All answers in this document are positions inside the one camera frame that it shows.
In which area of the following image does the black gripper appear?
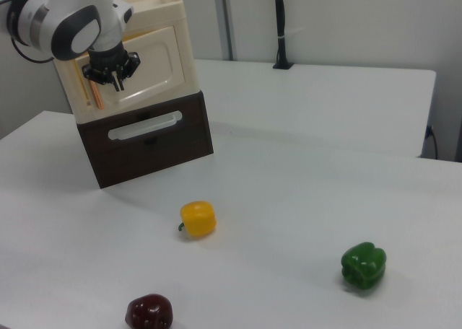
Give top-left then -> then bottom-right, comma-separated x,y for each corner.
82,43 -> 141,92

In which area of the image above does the cream cabinet door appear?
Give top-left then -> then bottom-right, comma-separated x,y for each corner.
74,25 -> 189,110

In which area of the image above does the cream plastic cabinet body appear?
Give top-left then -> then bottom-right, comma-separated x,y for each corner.
53,0 -> 201,125

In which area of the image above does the orange stick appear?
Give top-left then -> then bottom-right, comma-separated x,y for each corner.
89,79 -> 106,110

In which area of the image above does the yellow stick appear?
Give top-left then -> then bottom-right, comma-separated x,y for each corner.
73,58 -> 90,105

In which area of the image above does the dark brown wooden drawer box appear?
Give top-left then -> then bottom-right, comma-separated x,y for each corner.
76,89 -> 214,190

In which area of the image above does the yellow bell pepper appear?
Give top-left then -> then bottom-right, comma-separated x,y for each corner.
176,200 -> 217,239

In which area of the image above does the black pole with base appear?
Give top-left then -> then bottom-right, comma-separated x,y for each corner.
272,0 -> 295,71

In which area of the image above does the dark red bell pepper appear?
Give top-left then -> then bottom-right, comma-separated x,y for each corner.
124,293 -> 175,329

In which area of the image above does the green bell pepper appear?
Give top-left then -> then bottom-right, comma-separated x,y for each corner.
340,241 -> 388,291

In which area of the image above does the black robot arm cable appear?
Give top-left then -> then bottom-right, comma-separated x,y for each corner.
9,35 -> 56,64

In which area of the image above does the black wall cable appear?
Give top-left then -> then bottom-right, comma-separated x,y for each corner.
427,126 -> 439,160

